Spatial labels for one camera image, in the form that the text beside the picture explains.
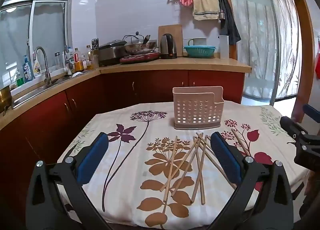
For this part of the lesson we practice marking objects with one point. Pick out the green liquid bottle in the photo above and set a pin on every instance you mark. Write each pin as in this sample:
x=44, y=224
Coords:
x=19, y=79

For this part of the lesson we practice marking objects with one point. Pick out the wooden knife block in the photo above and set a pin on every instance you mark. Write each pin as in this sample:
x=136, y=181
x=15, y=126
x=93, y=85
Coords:
x=94, y=57

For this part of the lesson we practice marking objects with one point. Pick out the brass pot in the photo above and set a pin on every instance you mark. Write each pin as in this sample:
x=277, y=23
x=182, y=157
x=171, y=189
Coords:
x=5, y=97

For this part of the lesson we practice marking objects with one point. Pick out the cooking oil bottle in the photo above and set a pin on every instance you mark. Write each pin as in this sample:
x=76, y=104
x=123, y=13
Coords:
x=88, y=57

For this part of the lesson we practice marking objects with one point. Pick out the dark hanging cloth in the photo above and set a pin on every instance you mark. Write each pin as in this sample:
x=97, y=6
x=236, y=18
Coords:
x=231, y=25

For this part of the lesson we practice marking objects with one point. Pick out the teal plastic colander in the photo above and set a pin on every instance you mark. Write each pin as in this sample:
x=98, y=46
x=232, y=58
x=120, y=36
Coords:
x=199, y=51

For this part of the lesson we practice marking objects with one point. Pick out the steel wok with lid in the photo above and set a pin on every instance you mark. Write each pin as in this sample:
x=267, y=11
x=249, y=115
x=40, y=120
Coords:
x=140, y=46

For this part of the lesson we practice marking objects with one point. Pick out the white plastic bottle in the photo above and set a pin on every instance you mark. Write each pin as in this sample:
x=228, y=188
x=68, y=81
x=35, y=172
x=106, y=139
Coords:
x=71, y=54

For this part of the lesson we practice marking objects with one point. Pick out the floral printed tablecloth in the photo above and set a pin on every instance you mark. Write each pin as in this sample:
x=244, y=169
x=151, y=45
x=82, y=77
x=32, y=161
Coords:
x=120, y=190

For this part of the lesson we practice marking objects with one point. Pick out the red label bottle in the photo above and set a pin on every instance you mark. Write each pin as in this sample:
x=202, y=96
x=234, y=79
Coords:
x=77, y=55

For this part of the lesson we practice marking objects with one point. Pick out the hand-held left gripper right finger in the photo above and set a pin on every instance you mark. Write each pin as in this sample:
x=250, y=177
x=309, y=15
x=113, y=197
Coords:
x=223, y=157

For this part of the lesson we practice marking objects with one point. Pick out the clear glass bottle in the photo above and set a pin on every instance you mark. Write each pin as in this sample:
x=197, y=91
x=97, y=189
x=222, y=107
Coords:
x=57, y=60

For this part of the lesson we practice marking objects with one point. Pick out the small steel tap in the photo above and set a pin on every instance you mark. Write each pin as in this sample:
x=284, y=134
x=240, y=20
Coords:
x=66, y=57

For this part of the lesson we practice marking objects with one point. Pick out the tall white container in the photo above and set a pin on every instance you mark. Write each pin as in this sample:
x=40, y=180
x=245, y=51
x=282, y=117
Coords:
x=224, y=46

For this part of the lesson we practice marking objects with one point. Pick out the silver rice cooker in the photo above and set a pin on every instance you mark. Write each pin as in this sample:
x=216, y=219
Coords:
x=111, y=54

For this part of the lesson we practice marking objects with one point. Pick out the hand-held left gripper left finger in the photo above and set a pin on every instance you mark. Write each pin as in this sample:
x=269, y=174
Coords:
x=93, y=160

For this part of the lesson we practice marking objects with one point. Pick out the lace curtain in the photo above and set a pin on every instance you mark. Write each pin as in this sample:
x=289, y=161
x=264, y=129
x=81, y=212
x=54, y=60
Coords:
x=286, y=45

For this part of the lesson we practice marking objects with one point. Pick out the small hanging metal cup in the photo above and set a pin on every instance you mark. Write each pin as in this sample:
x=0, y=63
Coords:
x=222, y=15

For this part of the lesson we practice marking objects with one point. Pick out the sliding glass window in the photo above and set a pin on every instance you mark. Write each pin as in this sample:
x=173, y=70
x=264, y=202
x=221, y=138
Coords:
x=45, y=25

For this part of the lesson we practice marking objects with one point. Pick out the stainless steel sink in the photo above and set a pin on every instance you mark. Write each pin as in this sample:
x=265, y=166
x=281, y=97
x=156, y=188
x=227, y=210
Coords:
x=37, y=91

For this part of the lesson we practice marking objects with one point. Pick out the tall curved steel faucet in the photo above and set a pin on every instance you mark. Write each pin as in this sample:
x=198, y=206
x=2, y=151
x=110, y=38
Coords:
x=46, y=70

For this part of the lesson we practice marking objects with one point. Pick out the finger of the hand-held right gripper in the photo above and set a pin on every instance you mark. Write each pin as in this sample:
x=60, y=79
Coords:
x=311, y=111
x=290, y=124

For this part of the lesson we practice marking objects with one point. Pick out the white enamel mug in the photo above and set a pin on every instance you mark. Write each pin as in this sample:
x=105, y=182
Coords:
x=198, y=41

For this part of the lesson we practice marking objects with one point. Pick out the wooden cutting board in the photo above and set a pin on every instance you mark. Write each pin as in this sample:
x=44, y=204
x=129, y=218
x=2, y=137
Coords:
x=178, y=32

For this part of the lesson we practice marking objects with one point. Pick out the beige towel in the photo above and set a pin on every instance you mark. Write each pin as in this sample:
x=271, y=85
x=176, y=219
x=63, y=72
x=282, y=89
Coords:
x=205, y=4

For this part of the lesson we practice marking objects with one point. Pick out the white plate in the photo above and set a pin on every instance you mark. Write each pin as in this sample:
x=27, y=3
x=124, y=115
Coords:
x=77, y=74

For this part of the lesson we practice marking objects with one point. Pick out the pile of wooden chopsticks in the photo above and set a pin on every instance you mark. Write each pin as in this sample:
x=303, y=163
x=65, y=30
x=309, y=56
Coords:
x=200, y=167

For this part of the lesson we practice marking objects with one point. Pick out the white spray bottle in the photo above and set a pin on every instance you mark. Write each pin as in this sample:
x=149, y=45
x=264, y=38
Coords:
x=37, y=69

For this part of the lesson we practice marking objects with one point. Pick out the orange bottle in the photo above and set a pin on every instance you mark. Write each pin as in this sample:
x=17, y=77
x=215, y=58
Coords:
x=79, y=66

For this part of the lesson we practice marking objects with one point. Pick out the red hanging bag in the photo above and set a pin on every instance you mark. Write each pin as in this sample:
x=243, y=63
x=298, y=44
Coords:
x=318, y=64

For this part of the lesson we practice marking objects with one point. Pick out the wooden framed glass door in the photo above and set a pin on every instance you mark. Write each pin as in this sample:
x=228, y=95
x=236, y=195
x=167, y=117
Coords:
x=250, y=32

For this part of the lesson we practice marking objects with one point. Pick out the black steel electric kettle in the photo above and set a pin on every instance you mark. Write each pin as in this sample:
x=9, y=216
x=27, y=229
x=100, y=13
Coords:
x=167, y=46

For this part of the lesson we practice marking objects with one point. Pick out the pink perforated utensil holder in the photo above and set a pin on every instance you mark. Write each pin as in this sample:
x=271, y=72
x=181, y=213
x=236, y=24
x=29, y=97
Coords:
x=197, y=110

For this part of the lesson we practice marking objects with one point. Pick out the red induction cooker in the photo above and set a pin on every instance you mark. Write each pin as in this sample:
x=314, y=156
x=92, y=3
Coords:
x=140, y=58

